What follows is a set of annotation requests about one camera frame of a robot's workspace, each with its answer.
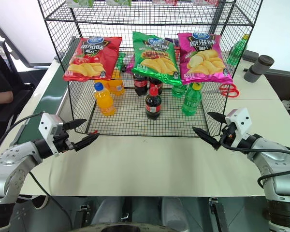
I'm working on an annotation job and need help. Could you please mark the green conveyor belt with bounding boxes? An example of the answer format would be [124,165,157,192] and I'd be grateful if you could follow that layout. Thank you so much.
[9,36,80,148]

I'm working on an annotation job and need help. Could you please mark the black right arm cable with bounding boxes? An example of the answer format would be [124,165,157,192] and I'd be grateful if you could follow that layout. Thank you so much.
[219,130,290,190]

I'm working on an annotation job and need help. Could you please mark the green barbecue chips bag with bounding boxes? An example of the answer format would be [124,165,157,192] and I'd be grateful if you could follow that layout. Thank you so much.
[131,31,183,86]

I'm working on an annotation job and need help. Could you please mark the cola bottle red cap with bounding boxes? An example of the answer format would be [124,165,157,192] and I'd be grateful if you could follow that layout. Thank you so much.
[145,86,163,121]

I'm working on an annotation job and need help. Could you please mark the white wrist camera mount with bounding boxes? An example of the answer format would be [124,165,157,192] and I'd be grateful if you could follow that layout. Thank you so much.
[38,112,64,158]
[225,108,253,148]

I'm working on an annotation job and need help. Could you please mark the small magenta snack pack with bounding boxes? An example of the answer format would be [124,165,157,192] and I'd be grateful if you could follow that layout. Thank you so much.
[125,54,136,73]

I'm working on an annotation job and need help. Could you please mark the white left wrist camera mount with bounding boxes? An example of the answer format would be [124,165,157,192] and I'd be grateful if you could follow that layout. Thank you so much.
[38,112,64,158]

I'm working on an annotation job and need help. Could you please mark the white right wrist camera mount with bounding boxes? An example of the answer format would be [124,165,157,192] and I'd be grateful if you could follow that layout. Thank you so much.
[225,108,253,148]

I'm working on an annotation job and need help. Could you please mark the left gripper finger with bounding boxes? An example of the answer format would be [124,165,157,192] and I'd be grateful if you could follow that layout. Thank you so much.
[62,118,87,132]
[71,133,100,152]

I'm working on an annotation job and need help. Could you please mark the red tomato chips bag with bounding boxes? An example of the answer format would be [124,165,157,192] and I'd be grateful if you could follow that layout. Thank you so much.
[62,36,123,82]

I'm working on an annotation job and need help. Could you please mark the orange soda bottle blue cap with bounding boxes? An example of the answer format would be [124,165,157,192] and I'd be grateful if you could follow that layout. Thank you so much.
[93,82,116,117]

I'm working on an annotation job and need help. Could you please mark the magenta original chips bag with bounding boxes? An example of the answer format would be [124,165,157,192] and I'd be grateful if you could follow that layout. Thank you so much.
[177,32,233,85]

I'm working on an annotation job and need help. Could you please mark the green and white box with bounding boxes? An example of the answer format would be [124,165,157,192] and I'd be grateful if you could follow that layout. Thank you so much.
[65,0,95,7]
[105,0,132,7]

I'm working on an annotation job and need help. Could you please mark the green soda bottle yellow cap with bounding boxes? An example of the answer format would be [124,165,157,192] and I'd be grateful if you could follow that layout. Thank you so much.
[226,34,250,66]
[181,82,203,116]

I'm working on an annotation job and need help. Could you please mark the grey foam cylinder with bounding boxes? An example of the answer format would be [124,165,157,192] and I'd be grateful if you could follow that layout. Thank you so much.
[243,55,275,83]

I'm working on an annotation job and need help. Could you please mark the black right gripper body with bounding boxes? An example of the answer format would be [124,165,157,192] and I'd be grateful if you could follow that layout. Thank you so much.
[219,122,237,146]

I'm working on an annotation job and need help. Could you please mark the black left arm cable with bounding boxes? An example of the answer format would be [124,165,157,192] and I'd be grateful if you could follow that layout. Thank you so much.
[0,111,44,170]

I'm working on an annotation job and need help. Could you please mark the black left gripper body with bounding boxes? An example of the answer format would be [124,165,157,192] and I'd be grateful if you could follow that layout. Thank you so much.
[53,123,76,154]

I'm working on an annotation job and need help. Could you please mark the red scissors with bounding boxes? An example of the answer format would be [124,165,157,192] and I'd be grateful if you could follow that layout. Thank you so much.
[218,83,240,98]

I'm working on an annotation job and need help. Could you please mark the small green snack pack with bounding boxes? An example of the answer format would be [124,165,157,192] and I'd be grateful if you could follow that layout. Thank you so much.
[116,52,126,73]

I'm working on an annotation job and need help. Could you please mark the red and white box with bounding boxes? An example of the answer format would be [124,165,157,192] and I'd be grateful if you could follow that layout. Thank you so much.
[151,0,178,6]
[192,0,219,7]

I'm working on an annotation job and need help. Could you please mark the black wire mesh rack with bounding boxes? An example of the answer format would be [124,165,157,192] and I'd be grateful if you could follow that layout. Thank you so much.
[37,0,264,138]

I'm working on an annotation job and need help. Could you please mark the black office chair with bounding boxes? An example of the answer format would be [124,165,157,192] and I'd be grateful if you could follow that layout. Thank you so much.
[0,38,37,123]

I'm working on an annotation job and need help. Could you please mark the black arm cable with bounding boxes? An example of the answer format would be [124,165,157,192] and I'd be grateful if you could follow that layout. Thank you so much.
[0,111,44,170]
[219,130,290,190]

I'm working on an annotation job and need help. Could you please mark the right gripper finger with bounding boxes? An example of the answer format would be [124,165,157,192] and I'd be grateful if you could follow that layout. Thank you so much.
[207,111,227,124]
[191,126,220,151]

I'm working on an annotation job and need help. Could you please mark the black cable under table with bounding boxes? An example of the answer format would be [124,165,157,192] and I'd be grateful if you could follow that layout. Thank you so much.
[28,171,74,232]

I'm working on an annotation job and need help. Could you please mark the black metal table bracket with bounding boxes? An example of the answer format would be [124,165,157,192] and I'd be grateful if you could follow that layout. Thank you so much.
[78,204,92,232]
[208,197,230,232]

